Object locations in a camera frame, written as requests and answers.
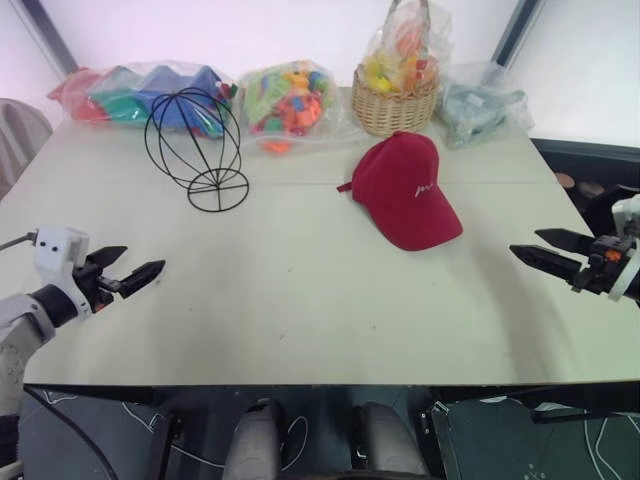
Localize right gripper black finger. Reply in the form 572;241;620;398
508;244;585;282
534;227;597;254

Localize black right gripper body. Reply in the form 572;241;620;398
571;233;635;297

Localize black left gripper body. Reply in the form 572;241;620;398
73;263;124;315

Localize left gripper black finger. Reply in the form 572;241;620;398
85;244;128;274
118;259;167;300

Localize black side bin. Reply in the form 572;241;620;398
531;136;640;237

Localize beige chair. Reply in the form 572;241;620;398
0;97;54;202

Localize clear bag of large blocks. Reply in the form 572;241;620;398
46;60;242;139

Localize clear bag of pale parts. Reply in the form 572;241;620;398
434;60;537;152

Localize red baseball cap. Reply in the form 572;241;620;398
336;130;465;253

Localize black panel with white lines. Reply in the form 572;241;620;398
430;388;640;480

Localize grey rounded robot leg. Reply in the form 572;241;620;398
226;401;282;480
355;401;427;480

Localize woven wicker basket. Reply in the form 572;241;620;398
351;67;442;138

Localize clear bag of small blocks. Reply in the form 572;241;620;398
238;59;362;154

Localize clear bag of yellow toys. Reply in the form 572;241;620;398
361;0;454;97

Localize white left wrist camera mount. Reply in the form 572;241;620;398
33;225;93;322

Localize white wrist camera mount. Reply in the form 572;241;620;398
33;225;93;322
606;194;640;303

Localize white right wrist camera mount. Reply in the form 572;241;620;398
606;194;640;303

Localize grey left arm cable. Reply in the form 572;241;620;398
0;230;39;251

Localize black wire hat stand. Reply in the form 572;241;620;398
143;87;251;214

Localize black floor cable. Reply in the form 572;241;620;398
23;385;122;480

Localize black metal frame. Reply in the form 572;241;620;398
147;392;214;480

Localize dark window frame post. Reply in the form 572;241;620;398
491;0;545;67
21;0;80;77

